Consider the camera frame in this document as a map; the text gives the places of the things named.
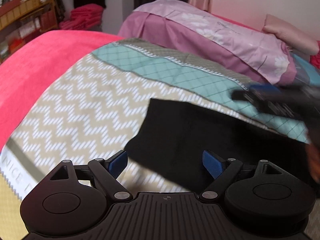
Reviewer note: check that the patterned bedsheet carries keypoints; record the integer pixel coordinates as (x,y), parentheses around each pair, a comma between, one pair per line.
(82,110)

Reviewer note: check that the blue striped folded quilt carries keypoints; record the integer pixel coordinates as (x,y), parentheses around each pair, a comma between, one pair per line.
(303,70)

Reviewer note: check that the pink floral folded quilt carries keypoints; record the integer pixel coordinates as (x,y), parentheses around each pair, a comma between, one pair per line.
(200,35)

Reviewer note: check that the stack of red folded cloths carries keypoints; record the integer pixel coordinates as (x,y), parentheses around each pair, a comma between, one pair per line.
(85,16)

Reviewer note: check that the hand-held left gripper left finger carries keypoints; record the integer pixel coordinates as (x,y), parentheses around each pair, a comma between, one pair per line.
(117,165)

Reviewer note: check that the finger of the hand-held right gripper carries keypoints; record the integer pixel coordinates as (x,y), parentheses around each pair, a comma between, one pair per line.
(265,100)

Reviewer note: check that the person's right hand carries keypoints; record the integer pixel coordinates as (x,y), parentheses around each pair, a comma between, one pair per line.
(314,160)

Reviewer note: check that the wooden shelf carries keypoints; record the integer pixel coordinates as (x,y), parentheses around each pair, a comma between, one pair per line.
(22,22)

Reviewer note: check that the pale pink pillow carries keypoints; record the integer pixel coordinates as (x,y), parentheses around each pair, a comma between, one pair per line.
(292,32)

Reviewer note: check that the pink fleece blanket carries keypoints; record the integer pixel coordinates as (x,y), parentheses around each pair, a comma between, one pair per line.
(37,75)

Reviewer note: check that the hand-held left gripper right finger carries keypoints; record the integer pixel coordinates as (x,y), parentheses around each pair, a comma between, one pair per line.
(212,165)

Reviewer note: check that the black pants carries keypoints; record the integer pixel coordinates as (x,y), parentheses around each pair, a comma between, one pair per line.
(212,135)

